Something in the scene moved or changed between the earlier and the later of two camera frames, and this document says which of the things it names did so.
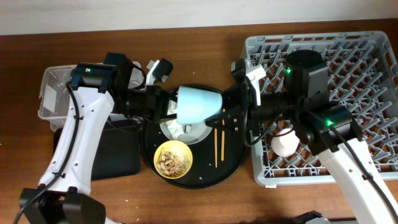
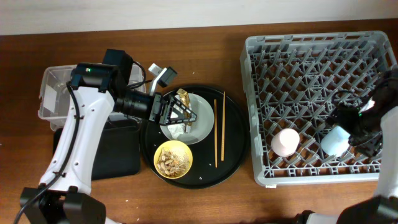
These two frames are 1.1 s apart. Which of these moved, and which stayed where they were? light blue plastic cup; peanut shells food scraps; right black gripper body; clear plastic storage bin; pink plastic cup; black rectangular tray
Moved: right black gripper body; light blue plastic cup
Stayed: peanut shells food scraps; clear plastic storage bin; pink plastic cup; black rectangular tray
